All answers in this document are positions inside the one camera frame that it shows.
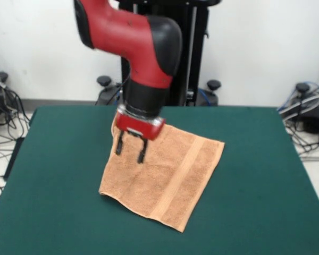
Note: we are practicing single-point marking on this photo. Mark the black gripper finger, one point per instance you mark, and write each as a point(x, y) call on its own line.
point(142, 154)
point(120, 144)

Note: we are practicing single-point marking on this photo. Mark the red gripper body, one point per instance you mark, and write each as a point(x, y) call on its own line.
point(138, 127)

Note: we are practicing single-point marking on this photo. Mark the tan terry towel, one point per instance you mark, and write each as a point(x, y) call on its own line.
point(170, 180)

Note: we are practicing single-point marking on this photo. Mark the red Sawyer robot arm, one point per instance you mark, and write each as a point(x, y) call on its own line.
point(133, 45)

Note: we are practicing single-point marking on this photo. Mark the dark green tablecloth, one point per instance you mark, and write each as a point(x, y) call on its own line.
point(255, 172)

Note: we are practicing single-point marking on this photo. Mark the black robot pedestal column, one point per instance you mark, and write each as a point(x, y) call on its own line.
point(191, 53)

